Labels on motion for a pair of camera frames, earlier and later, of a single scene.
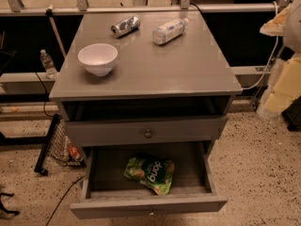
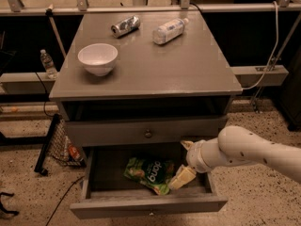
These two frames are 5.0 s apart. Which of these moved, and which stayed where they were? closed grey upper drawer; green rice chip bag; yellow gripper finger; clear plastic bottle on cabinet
Moved: yellow gripper finger
Stayed: clear plastic bottle on cabinet; green rice chip bag; closed grey upper drawer
